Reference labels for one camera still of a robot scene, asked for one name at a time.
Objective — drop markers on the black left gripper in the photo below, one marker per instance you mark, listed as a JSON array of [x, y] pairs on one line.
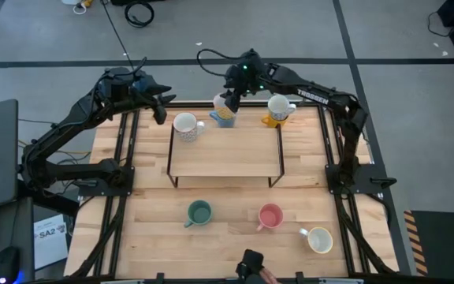
[[148, 92]]

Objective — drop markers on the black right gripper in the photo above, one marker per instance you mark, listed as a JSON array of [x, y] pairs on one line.
[[237, 81]]

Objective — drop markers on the white mug yellow dots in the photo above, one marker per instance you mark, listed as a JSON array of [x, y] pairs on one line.
[[227, 113]]

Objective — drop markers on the light blue mug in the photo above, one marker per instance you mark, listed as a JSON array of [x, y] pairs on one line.
[[223, 123]]

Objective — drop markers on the white mug small coloured speckles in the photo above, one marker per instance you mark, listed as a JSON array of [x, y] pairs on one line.
[[185, 122]]

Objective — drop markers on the plain yellow mug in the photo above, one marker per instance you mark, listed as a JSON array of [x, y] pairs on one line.
[[270, 121]]

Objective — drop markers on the white mug blue tile pattern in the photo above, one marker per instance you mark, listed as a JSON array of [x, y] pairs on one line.
[[278, 105]]

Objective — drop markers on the green faceted mug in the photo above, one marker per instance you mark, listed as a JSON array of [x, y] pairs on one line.
[[200, 214]]

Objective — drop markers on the pink faceted mug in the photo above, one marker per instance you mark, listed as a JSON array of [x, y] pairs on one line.
[[270, 217]]

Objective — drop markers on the white mug orange leaf pattern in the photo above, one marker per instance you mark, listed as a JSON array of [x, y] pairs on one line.
[[321, 240]]

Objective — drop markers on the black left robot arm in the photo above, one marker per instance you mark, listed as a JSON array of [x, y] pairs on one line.
[[81, 112]]

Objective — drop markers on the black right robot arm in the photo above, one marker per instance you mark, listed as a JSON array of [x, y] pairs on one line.
[[317, 94]]

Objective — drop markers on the wooden shelf black metal legs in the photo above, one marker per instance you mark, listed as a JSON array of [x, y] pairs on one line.
[[227, 154]]

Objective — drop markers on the yellow plug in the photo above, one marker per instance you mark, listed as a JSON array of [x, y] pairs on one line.
[[87, 2]]

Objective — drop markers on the white power adapter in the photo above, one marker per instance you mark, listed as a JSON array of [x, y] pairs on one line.
[[69, 1]]

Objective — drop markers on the black stand beam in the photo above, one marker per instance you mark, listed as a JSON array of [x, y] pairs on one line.
[[53, 201]]

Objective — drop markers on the white printed paper sheet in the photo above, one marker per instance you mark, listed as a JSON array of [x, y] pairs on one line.
[[49, 248]]

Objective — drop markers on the grey desk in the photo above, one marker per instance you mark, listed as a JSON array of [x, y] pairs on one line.
[[10, 229]]

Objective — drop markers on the black computer mouse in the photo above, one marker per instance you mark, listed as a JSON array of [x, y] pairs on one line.
[[7, 262]]

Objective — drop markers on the black mat hazard stripes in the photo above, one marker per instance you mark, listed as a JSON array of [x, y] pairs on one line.
[[443, 240]]

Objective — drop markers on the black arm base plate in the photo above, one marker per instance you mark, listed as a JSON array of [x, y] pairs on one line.
[[365, 173], [128, 191]]

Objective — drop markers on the black aluminium table frame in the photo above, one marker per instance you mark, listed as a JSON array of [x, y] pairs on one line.
[[324, 146]]

